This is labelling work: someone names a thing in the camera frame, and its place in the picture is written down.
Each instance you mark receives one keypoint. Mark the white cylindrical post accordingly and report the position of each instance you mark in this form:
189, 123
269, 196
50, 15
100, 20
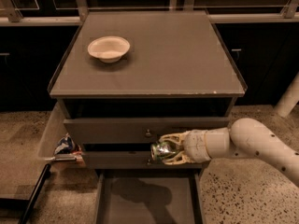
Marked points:
289, 99

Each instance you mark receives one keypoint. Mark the grey drawer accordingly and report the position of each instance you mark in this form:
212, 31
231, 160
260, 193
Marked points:
134, 130
130, 160
149, 197

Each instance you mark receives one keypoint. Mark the green soda can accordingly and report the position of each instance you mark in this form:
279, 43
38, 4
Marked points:
163, 151

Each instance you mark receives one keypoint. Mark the grey bottom drawer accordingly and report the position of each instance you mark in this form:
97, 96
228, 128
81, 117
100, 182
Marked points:
149, 197

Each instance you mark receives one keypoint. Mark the black pole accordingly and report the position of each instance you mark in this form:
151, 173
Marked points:
45, 174

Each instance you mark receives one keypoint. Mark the clear plastic bin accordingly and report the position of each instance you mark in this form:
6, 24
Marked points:
54, 132

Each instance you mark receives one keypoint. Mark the dark wall cabinets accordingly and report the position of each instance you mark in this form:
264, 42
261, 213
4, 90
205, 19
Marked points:
266, 54

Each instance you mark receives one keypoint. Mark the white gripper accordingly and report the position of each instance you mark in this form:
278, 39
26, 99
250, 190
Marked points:
194, 146

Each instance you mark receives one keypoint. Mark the grey drawer cabinet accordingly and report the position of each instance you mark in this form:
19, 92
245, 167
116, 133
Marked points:
176, 67

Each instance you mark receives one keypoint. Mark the grey top drawer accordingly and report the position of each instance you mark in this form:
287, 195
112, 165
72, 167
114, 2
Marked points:
134, 130

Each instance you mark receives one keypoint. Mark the white paper bowl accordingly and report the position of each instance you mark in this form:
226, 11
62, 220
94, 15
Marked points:
109, 49

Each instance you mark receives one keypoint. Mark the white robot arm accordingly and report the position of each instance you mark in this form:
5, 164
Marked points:
247, 138

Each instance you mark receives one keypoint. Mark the grey middle drawer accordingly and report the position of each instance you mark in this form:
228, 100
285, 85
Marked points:
130, 160

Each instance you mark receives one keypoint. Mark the metal railing frame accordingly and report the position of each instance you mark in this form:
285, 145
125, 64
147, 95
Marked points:
49, 12

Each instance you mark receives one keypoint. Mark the crumpled snack bag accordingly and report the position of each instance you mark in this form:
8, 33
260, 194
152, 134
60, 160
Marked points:
67, 146

